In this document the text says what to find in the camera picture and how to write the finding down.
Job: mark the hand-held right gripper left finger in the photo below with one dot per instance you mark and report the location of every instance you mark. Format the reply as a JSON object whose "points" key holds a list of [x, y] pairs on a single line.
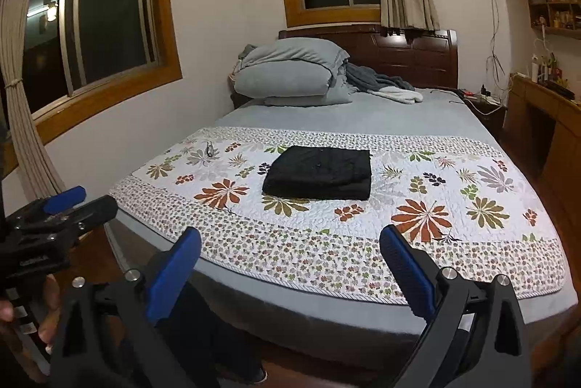
{"points": [[170, 274]]}

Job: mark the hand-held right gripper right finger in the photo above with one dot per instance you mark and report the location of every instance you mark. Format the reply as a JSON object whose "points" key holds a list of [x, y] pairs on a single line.
{"points": [[408, 274]]}

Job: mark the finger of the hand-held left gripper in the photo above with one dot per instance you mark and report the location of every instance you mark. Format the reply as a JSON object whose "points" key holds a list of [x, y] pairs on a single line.
{"points": [[66, 197], [95, 211]]}

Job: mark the black pants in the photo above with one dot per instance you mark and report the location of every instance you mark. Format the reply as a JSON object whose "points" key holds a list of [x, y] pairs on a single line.
{"points": [[317, 172]]}

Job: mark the person's left hand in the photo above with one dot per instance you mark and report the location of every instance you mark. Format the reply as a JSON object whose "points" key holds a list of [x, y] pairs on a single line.
{"points": [[50, 306]]}

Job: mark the person's leg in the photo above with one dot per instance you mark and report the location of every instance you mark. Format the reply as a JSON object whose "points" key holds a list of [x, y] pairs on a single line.
{"points": [[222, 338]]}

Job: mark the tied beige curtain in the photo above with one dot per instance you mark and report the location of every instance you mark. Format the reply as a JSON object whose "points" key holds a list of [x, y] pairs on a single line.
{"points": [[27, 120]]}

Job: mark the floral quilt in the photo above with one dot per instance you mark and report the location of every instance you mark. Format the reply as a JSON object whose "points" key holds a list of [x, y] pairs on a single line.
{"points": [[290, 243]]}

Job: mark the small dark object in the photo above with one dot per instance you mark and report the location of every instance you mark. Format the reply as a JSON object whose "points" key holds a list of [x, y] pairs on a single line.
{"points": [[210, 149]]}

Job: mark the person's shoe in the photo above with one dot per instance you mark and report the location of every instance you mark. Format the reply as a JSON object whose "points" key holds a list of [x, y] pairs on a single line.
{"points": [[259, 376]]}

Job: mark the bed with grey sheet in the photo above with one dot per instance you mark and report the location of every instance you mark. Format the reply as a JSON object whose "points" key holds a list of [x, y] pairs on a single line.
{"points": [[363, 113]]}

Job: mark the white cloth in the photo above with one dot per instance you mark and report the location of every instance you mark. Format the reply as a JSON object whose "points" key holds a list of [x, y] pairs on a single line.
{"points": [[399, 95]]}

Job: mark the dark wooden nightstand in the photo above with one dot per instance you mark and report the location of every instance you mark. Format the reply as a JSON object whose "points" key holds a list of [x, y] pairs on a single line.
{"points": [[485, 111]]}

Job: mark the white power strip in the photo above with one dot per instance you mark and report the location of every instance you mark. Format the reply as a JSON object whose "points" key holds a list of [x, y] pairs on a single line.
{"points": [[483, 98]]}

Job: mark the wide wooden-framed window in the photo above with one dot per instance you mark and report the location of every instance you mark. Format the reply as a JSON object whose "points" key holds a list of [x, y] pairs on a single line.
{"points": [[168, 29]]}

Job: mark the flat grey pillow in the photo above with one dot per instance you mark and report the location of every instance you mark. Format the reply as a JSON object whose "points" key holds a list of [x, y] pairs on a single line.
{"points": [[308, 100]]}

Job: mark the dark grey blanket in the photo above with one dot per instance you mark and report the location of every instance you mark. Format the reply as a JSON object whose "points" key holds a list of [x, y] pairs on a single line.
{"points": [[367, 77]]}

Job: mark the wooden desk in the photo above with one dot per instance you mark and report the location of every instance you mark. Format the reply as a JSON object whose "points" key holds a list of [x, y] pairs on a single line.
{"points": [[553, 120]]}

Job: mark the dark wooden headboard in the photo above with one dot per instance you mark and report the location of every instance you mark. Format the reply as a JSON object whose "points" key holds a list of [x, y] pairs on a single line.
{"points": [[408, 57]]}

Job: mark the white bottle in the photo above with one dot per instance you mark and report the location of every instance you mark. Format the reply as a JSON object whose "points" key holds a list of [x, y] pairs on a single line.
{"points": [[534, 69]]}

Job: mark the wooden wall shelf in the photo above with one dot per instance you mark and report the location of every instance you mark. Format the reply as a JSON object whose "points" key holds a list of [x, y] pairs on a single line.
{"points": [[558, 29]]}

